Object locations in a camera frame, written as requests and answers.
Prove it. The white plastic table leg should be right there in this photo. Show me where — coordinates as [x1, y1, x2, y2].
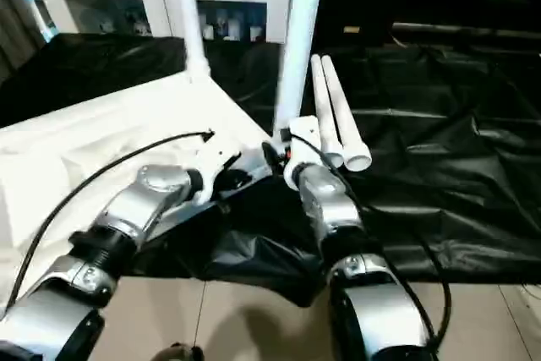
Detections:
[271, 0, 329, 139]
[172, 0, 213, 85]
[309, 54, 347, 170]
[320, 57, 374, 173]

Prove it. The white plastic table top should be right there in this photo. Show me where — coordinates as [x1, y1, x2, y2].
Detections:
[0, 69, 281, 294]

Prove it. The black plastic mat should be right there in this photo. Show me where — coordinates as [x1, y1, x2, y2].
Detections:
[0, 33, 541, 307]

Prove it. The grey curtain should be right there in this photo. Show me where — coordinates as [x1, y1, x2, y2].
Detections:
[0, 0, 43, 62]

